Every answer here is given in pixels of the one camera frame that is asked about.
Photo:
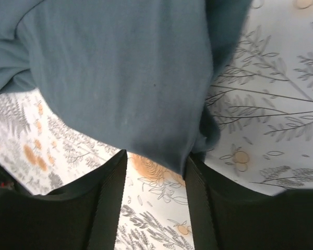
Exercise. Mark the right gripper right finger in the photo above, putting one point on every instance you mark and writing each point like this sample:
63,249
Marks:
226,215

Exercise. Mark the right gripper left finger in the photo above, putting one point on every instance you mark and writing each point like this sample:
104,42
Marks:
83,214

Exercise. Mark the dark blue-grey t-shirt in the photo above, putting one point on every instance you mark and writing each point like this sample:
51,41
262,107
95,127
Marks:
131,74

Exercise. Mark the floral patterned table mat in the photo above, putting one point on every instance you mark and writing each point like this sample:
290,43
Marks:
263,103

